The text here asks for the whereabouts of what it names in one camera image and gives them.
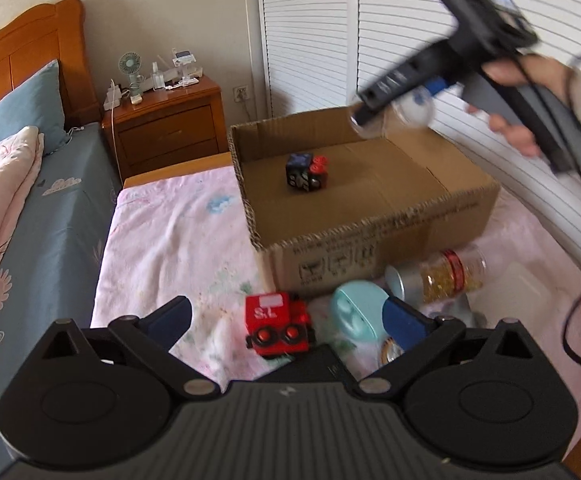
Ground wooden nightstand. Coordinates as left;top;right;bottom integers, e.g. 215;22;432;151
102;76;228;180

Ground blue-grey bed sheet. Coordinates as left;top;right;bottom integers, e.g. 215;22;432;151
0;124;121;472

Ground person's right hand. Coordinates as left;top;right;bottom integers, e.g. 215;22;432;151
462;54;581;172

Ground wall power socket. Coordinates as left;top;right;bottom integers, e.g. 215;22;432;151
233;84;249;103

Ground wooden headboard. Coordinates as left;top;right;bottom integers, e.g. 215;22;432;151
0;0;100;128

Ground white power strip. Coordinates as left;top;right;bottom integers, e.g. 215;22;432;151
103;80;122;112

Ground clear spray bottle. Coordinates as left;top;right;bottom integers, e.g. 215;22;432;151
152;62;166;91

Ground pink floral bed sheet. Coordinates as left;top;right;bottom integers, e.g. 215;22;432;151
90;162;581;456

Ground small green desk fan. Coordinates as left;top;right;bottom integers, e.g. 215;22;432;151
118;51;143;105

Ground grey elephant toy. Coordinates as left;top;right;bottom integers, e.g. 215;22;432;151
428;294;487;328

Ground jar with gold contents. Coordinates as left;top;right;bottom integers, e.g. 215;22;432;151
384;245;488;307

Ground clear correction tape dispenser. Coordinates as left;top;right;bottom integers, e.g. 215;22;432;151
379;337;403;366

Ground brown cardboard box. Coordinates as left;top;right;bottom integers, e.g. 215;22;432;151
228;107;500;297

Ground blue pillow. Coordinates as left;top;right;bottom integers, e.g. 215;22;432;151
0;60;68;155

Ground black blue toy cube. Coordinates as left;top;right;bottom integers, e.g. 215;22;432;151
285;153;330;192

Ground black flat rectangular case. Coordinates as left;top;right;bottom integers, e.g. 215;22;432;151
257;344;357;387

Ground white louvered closet doors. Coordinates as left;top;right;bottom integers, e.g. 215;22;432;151
260;0;581;266

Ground white translucent plastic box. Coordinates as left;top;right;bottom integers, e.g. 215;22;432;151
472;262;553;330

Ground white phone stand gadget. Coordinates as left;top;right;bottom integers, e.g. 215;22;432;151
172;49;204;86

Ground red toy train car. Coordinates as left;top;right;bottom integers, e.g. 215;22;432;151
245;292;315;360

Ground mint green oval case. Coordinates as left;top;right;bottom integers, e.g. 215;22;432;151
330;280;388;342

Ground clear plastic jar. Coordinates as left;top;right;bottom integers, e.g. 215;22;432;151
347;87;436;139

